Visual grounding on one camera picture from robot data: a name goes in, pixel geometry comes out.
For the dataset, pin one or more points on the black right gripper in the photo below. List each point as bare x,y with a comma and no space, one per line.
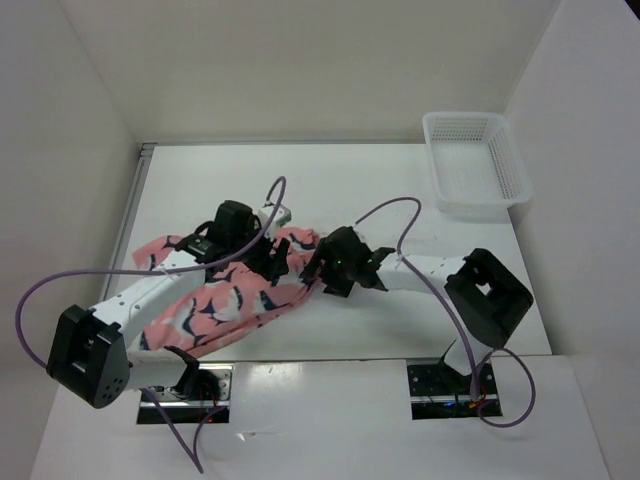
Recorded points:
341,286

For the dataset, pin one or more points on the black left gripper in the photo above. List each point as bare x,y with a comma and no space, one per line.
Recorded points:
270,271

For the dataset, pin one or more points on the pink shark print shorts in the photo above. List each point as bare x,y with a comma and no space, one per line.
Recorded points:
234,302

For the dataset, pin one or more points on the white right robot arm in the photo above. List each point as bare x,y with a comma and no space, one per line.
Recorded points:
485,300

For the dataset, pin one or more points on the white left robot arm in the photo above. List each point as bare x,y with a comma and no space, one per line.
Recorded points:
92,353

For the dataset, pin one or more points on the white plastic basket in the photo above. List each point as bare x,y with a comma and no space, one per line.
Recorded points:
477,168

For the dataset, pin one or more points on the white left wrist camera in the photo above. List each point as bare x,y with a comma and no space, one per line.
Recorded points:
275,217

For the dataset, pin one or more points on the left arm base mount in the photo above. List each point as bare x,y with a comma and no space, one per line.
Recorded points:
209,401

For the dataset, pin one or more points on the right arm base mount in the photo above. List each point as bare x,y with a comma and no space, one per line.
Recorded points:
438,392

